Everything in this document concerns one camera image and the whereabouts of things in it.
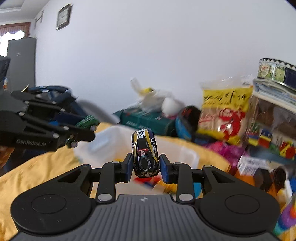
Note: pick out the white plastic storage bin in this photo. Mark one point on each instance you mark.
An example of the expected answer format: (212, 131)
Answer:
(113, 144)

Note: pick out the round cookie tin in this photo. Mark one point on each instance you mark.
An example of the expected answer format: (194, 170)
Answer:
(277, 70)

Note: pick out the blue black helmet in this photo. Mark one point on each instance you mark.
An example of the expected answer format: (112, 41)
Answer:
(186, 123)

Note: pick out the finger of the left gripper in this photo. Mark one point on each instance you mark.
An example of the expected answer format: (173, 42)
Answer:
(62, 119)
(76, 136)

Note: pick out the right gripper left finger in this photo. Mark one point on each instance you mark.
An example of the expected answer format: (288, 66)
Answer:
(111, 174)

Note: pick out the yellow quilted cloth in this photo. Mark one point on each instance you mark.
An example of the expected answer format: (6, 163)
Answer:
(50, 165)

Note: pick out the white plastic bag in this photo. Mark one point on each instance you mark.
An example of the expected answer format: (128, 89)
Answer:
(155, 100)

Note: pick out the grey cabinet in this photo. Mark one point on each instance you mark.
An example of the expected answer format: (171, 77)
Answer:
(21, 70)

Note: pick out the small white carton box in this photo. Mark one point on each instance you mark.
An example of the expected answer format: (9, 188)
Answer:
(247, 166)

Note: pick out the green hardcover book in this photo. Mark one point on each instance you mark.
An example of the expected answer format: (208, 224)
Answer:
(139, 119)

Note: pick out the green duplo brick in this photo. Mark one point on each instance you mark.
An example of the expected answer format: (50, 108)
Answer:
(88, 122)

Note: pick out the person left hand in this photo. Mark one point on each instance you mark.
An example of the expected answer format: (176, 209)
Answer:
(5, 153)

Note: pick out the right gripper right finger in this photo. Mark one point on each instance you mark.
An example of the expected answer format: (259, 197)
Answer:
(180, 174)

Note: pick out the shrimp cracker snack bag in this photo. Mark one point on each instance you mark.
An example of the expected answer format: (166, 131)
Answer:
(225, 107)

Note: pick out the dark blue bag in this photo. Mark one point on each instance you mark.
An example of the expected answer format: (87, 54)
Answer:
(63, 97)

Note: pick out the rainbow stacking ring toy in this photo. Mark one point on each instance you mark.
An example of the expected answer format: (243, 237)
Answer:
(286, 219)

